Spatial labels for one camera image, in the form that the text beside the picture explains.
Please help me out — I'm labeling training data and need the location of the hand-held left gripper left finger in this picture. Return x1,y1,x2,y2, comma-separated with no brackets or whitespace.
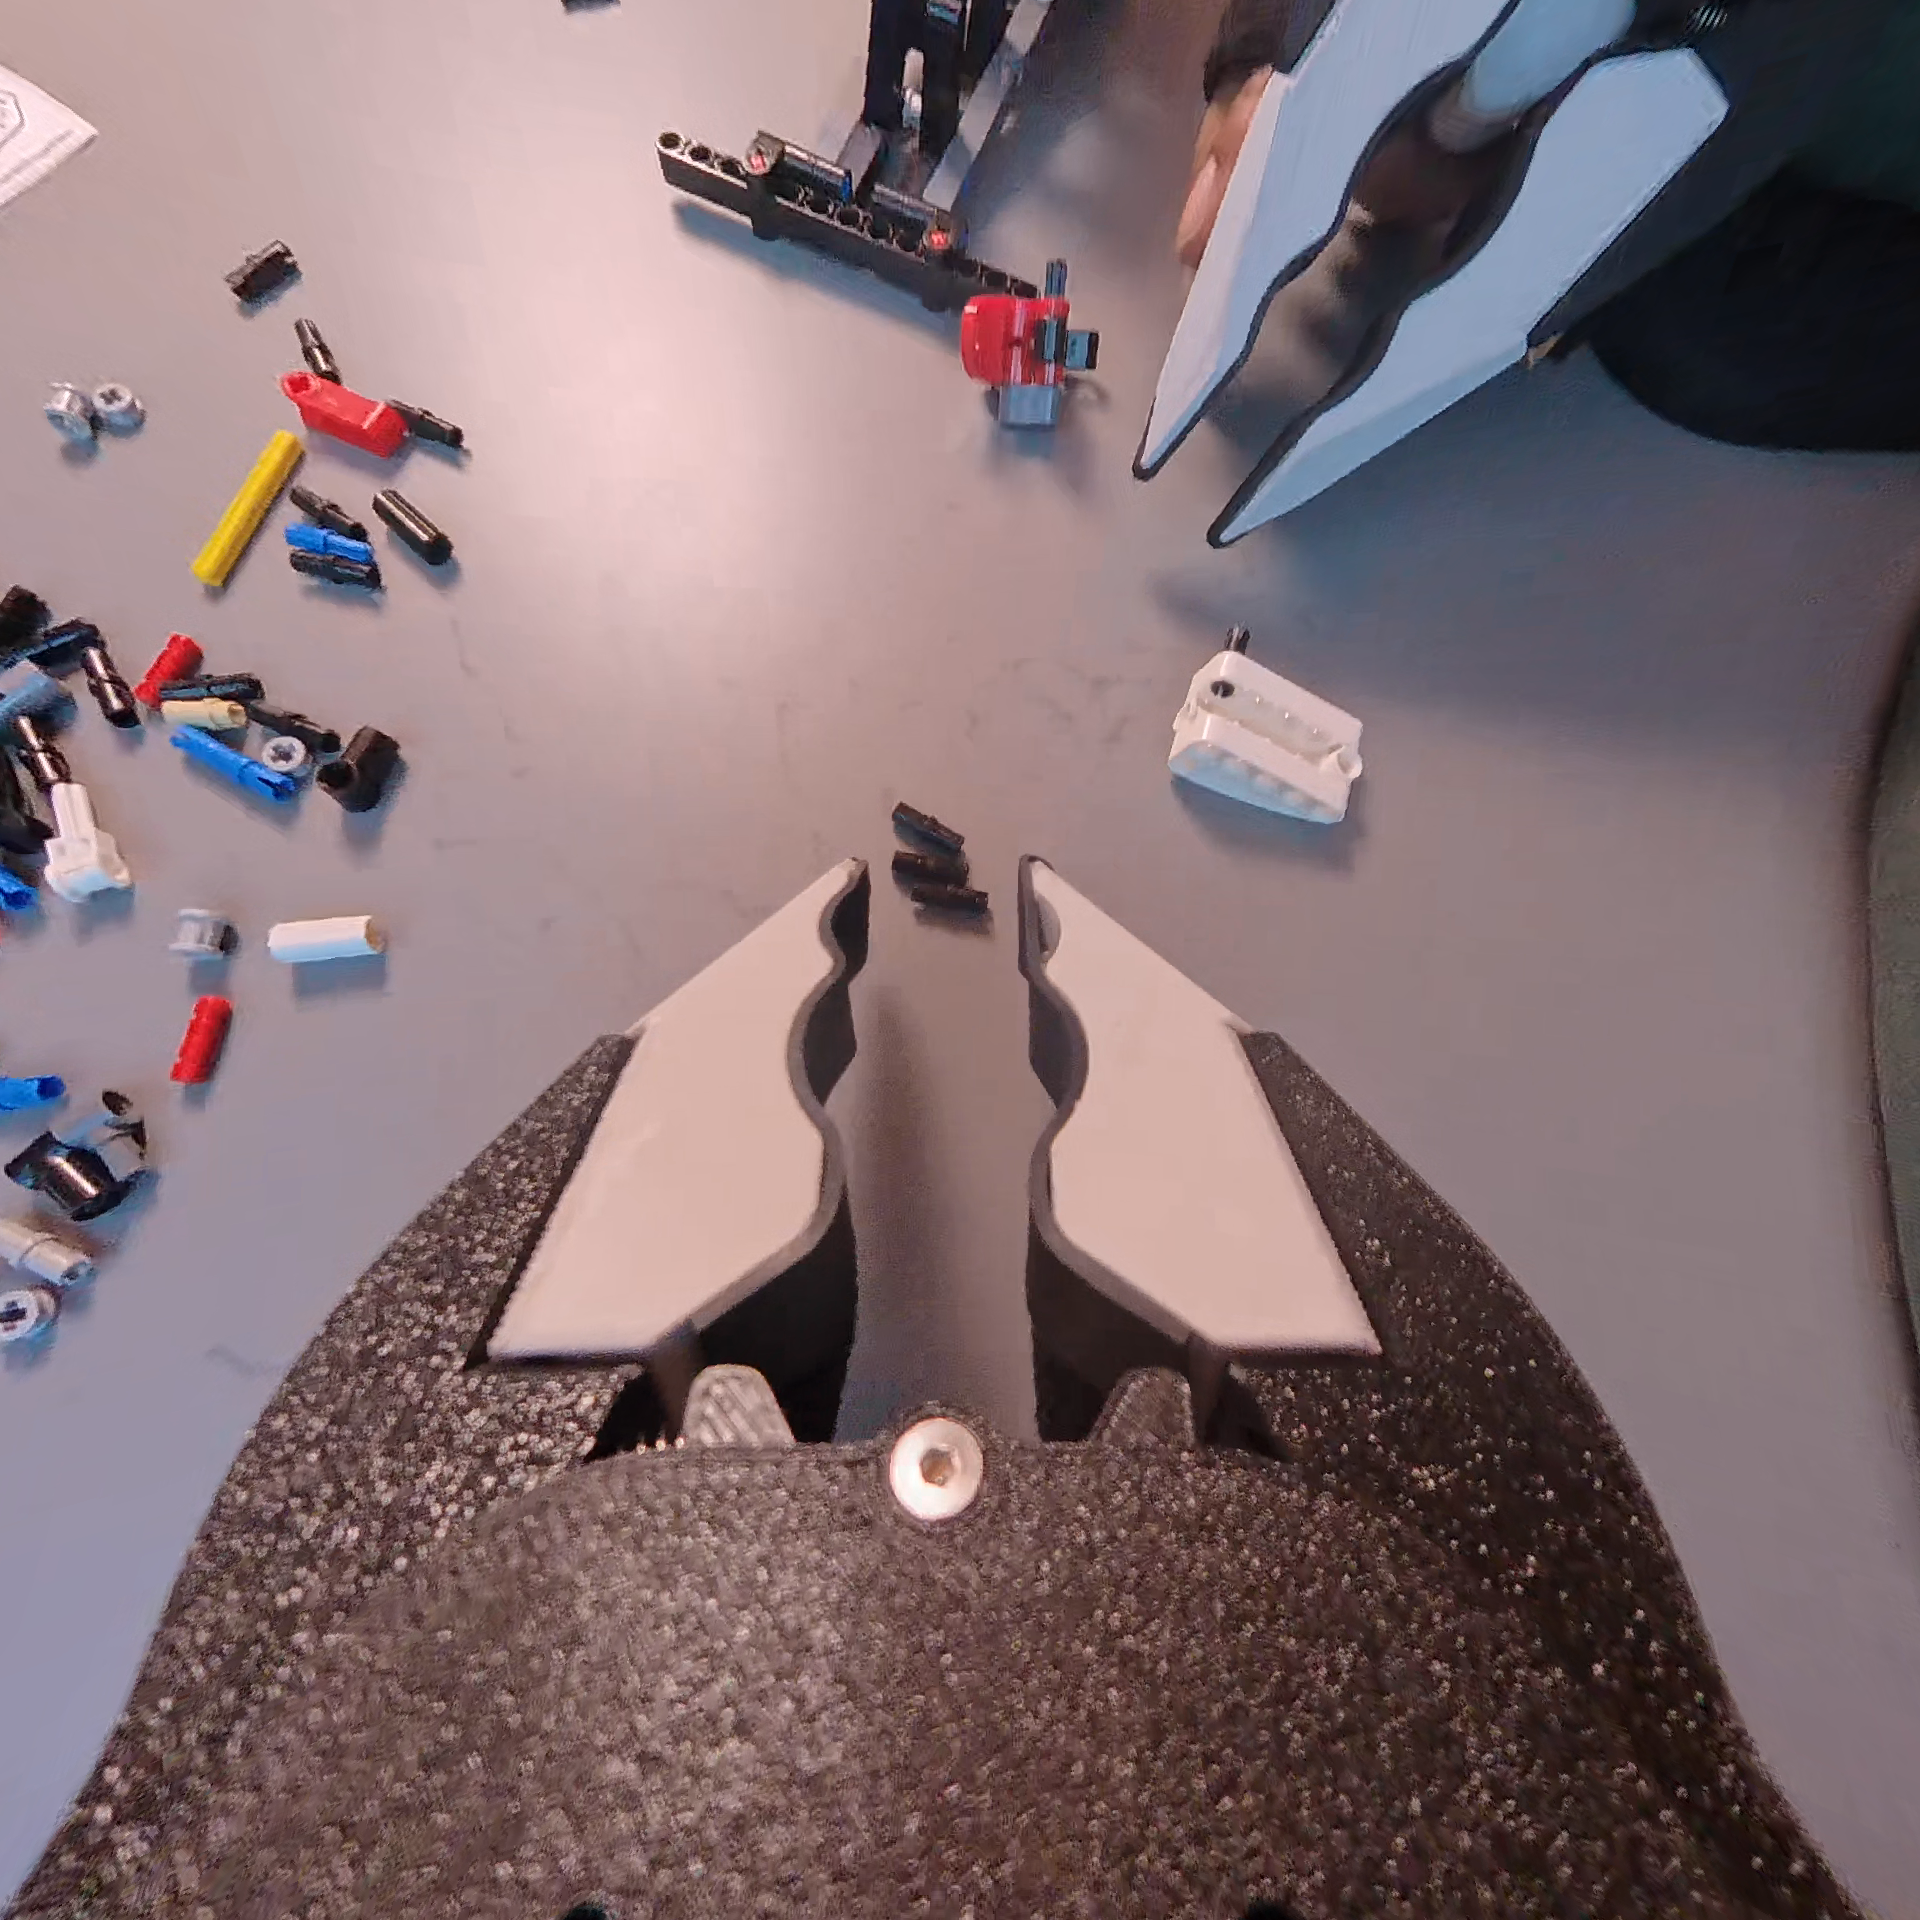
488,857,873,1364

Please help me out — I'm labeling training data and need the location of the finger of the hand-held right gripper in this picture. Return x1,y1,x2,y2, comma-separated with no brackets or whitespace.
1131,0,1526,481
1208,46,1736,548

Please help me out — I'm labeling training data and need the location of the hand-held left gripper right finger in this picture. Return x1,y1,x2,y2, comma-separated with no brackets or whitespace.
1017,854,1383,1359

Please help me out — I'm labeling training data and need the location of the red toy brick piece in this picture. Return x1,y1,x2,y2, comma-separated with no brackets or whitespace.
961,293,1075,396

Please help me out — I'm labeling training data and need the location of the white curved toy panel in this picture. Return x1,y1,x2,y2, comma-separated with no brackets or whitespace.
1169,646,1367,828

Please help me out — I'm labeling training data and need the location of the black white toy brick model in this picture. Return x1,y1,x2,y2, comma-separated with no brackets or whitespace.
657,0,1051,312

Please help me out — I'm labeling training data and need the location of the pile of small toy pieces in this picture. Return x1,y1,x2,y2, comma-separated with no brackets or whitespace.
0,582,407,1352

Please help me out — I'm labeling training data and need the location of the person's right hand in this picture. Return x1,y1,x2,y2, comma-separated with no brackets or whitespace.
1176,66,1280,274

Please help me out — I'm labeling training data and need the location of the yellow toy axle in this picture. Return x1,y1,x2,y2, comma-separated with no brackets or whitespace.
192,430,307,590

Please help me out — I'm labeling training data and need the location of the red toy liftarm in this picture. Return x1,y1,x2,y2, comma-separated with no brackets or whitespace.
280,369,409,460

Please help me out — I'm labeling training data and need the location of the white printed sheet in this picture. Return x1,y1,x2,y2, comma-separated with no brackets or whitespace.
0,64,98,208

